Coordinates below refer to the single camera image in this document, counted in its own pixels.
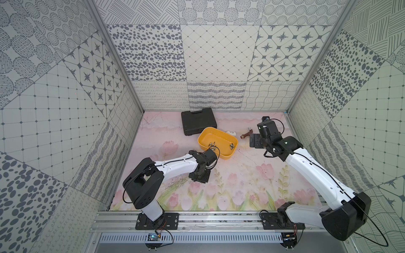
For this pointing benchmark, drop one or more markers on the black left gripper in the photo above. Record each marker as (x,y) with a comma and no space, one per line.
(200,175)

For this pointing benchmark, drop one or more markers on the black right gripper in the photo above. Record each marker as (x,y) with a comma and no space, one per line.
(254,142)

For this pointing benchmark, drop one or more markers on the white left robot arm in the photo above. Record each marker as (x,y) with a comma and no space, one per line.
(142,185)

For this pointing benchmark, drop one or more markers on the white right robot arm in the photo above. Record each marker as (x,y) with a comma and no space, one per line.
(345,212)

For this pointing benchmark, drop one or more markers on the yellow plastic storage box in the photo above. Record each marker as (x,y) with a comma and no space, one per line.
(222,142)

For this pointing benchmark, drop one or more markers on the brown water tap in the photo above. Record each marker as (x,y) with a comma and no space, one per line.
(247,134)

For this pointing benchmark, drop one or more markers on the white pipe tee fitting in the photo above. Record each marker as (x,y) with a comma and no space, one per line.
(232,133)

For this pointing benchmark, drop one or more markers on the black plastic tool case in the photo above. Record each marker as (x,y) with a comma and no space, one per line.
(194,122)

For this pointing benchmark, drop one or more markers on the small green circuit board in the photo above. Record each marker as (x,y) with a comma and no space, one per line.
(153,237)

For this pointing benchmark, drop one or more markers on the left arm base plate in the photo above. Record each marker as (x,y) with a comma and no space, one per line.
(168,221)

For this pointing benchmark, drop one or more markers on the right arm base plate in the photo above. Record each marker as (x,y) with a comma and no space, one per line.
(275,221)

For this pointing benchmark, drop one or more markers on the aluminium mounting rail frame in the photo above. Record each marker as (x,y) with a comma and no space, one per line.
(195,227)

